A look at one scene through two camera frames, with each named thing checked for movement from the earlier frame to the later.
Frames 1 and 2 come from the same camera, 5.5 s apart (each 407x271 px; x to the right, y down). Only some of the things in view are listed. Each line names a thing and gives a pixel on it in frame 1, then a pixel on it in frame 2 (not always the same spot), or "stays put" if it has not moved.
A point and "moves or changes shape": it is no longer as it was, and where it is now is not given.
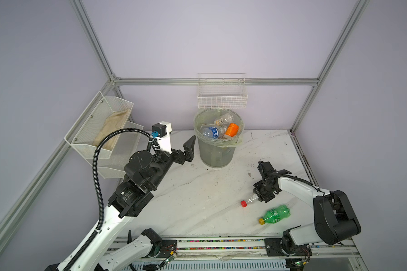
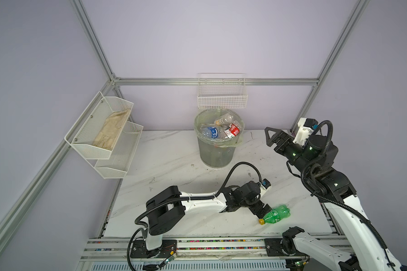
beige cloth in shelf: (115, 122) stays put
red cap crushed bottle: (244, 204) moves or changes shape
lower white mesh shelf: (126, 144) stays put
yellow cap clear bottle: (225, 120) stays put
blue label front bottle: (213, 132) stays put
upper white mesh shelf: (103, 115) stays put
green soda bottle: (275, 215) stays put
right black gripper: (261, 197) → (284, 138)
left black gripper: (187, 154) → (256, 209)
